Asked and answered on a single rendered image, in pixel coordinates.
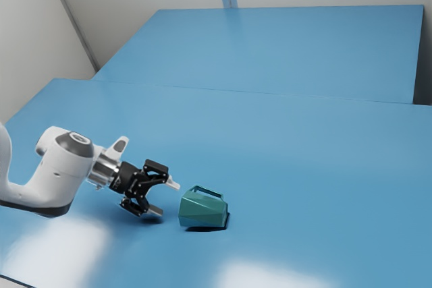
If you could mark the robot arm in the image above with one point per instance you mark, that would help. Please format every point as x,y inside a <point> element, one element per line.
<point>57,173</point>

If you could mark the teal faceted mug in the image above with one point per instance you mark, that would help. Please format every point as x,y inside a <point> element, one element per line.
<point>203,209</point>

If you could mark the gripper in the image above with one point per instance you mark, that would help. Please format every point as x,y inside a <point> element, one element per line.
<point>125,179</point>

